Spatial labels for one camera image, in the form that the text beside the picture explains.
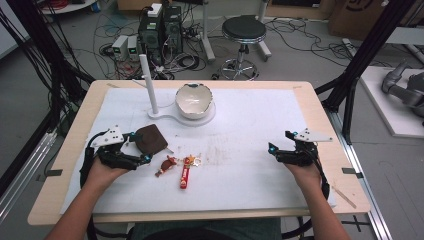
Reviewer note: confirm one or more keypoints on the white table mat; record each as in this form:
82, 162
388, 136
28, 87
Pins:
240, 180

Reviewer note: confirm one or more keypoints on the white floor platform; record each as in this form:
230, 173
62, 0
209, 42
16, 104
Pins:
380, 100

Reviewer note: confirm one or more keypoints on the brown cardboard box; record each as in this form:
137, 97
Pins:
360, 16

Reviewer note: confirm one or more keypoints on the person's right hand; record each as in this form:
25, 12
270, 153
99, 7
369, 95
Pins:
306, 175

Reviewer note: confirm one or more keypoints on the black round stool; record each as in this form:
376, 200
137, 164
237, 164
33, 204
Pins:
244, 28

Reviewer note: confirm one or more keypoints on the black computer tower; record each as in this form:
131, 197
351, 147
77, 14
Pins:
150, 36
173, 30

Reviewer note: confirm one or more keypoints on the brown candy wrapper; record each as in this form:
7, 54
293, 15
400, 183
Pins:
166, 165

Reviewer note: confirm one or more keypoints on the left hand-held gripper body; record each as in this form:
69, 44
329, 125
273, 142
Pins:
108, 137

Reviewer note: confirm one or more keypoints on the person's left hand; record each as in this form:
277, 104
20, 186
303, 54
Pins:
100, 173

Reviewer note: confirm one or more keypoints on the white ceramic bowl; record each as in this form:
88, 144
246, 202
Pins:
194, 100

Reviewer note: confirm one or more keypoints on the white table leg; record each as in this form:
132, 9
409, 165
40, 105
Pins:
207, 33
264, 46

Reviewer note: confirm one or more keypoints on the grey power supply unit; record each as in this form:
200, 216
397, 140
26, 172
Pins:
133, 46
120, 46

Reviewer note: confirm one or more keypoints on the crumpled golden wrapper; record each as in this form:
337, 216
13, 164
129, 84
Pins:
194, 160

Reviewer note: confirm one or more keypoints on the brown square pad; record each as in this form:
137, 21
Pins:
151, 139

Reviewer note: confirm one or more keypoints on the person's lap in dark pants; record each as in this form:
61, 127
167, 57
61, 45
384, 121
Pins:
206, 230

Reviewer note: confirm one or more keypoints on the white box on computer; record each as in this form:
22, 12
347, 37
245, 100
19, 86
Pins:
155, 10

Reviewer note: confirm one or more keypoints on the aluminium rail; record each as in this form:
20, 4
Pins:
366, 186
26, 173

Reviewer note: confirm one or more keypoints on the black tape strip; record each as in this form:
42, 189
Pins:
54, 172
351, 172

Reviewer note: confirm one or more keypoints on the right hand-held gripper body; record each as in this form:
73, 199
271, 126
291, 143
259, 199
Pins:
305, 153

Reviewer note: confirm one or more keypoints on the thin wooden stick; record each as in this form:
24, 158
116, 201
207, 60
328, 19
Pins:
344, 197

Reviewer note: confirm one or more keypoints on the red stick wrapper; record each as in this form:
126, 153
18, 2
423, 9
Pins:
185, 176

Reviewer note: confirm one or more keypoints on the wooden table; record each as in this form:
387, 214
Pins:
336, 110

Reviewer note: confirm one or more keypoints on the white stand with pole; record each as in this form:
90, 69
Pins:
149, 85

